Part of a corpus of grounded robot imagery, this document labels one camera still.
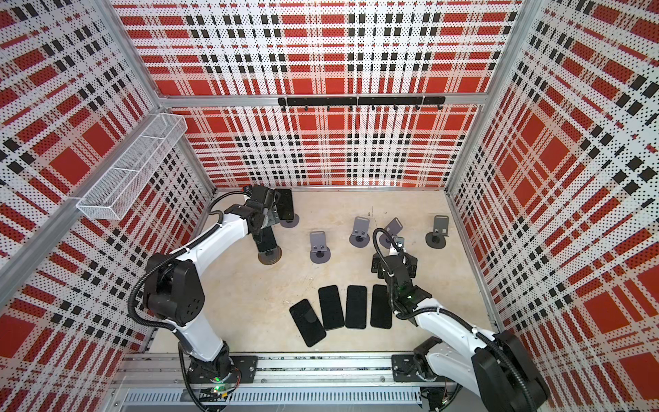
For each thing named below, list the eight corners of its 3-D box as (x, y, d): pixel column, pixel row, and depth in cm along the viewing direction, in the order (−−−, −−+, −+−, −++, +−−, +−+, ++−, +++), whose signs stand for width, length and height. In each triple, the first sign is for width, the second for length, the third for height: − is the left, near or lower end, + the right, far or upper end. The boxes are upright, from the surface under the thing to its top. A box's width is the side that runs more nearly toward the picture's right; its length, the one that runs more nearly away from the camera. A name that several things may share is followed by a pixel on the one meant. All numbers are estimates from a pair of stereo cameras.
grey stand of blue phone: (380, 246, 103) (383, 230, 95) (388, 232, 108) (392, 216, 99) (392, 251, 102) (396, 236, 93) (399, 237, 106) (404, 221, 98)
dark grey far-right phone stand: (428, 248, 103) (434, 234, 95) (423, 229, 109) (429, 215, 101) (446, 248, 103) (454, 234, 95) (440, 229, 109) (447, 214, 101)
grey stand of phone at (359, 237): (350, 245, 104) (351, 231, 96) (355, 230, 109) (356, 215, 101) (366, 249, 103) (368, 234, 95) (370, 233, 108) (372, 218, 100)
